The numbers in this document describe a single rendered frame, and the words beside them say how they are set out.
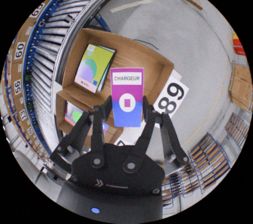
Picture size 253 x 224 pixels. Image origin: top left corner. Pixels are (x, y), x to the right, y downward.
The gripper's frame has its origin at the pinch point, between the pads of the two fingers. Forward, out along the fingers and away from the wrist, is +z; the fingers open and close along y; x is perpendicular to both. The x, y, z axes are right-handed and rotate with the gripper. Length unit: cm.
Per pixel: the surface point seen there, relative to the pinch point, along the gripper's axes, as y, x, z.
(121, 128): -3.3, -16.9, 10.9
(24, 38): -90, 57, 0
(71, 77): -27.9, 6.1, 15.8
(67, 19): -32, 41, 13
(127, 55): -0.9, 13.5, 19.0
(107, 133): -13.3, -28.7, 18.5
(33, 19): -81, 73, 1
